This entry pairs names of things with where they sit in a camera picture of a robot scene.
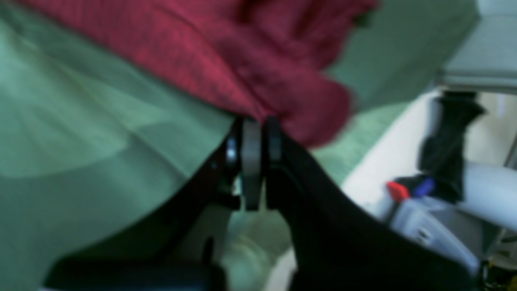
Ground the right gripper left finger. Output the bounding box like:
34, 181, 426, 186
44, 117, 261, 291

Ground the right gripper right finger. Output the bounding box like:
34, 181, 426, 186
264, 117, 476, 291

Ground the red T-shirt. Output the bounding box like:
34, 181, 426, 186
20, 0, 379, 147

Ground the blue orange clamp bottom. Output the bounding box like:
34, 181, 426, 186
386, 175, 436, 203

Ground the black clamp left edge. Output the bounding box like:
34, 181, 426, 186
418, 91, 485, 203

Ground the green table cloth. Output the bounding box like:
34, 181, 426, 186
0, 0, 479, 291

